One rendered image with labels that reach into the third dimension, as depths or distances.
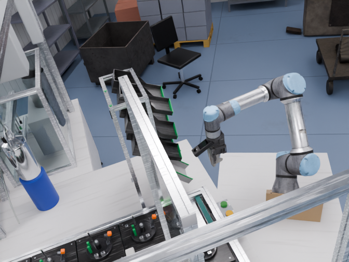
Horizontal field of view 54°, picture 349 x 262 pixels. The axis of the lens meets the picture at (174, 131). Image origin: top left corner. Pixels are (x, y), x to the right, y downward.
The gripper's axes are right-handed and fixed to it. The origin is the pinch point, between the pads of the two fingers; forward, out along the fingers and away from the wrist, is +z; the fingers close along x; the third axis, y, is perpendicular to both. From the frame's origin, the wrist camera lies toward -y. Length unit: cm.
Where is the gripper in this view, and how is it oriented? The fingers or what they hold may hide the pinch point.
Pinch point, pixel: (212, 165)
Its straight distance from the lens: 181.6
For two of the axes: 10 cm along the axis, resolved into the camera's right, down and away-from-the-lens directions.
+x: -3.2, -5.5, 7.7
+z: 1.5, 7.8, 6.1
